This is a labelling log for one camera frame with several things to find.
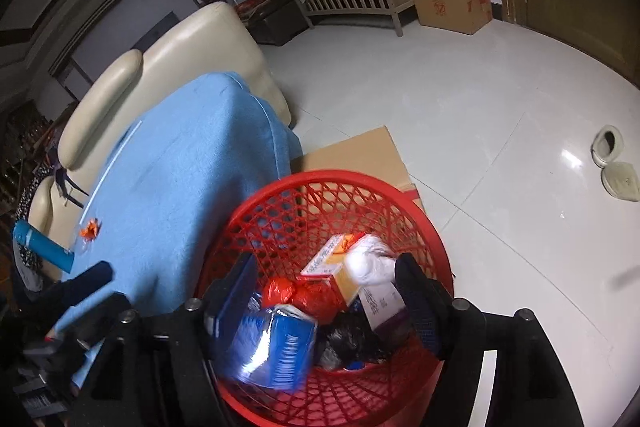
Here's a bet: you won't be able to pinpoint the white thin stick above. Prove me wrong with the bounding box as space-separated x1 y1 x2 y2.
77 119 143 225

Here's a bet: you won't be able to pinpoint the blue white medicine box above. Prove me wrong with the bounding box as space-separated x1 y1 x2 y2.
358 283 411 346

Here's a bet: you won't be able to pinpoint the red yellow medicine box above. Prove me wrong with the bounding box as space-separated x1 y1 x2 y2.
298 233 363 308

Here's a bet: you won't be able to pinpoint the orange crumpled wrapper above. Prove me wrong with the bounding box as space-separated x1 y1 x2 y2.
78 218 101 242

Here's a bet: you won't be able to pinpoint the clear plastic packaging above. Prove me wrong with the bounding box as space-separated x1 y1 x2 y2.
70 219 97 255

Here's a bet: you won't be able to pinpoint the red mesh trash basket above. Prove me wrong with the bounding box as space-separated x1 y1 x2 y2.
194 170 454 426

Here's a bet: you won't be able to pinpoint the dark clothes on sofa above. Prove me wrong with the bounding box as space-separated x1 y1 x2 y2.
13 145 58 286

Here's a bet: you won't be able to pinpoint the blue foil snack wrapper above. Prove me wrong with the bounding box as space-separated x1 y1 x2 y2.
217 305 318 392

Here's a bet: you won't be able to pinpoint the blue thermos bottle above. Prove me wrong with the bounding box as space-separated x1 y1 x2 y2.
13 220 75 273

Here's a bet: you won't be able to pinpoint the blue towel table cover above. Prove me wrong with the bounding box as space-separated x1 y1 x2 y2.
54 72 302 332

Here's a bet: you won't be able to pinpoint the white round floor object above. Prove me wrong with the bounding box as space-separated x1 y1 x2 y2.
591 124 639 202

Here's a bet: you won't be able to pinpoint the white paper ball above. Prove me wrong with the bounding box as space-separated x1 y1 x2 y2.
344 234 397 286

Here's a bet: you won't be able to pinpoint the brown cardboard box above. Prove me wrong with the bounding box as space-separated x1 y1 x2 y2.
413 0 492 35

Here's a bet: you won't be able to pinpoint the cream leather sofa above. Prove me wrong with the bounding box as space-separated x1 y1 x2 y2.
27 1 294 283

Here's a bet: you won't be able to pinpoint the red plastic bag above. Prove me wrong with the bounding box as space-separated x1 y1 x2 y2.
262 277 346 325

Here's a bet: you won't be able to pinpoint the black plastic bag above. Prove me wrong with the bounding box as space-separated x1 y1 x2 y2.
314 309 395 372

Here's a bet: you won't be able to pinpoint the flat cardboard sheet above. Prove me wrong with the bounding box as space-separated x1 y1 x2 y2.
292 126 425 211

